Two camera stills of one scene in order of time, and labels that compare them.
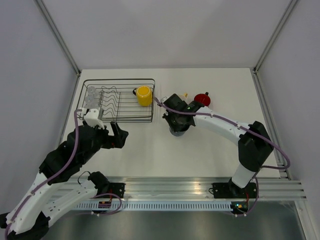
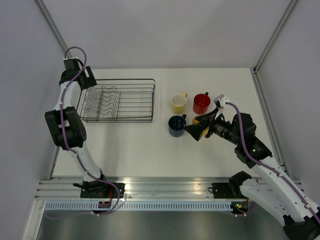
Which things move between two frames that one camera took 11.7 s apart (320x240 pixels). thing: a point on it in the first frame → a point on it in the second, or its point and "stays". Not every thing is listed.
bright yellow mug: (144, 95) → (195, 121)
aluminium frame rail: (57, 34) stays
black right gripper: (167, 115) → (209, 117)
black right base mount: (231, 190) stays
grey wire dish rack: (119, 100) stays
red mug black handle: (204, 99) stays
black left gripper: (119, 139) → (90, 81)
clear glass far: (91, 89) stays
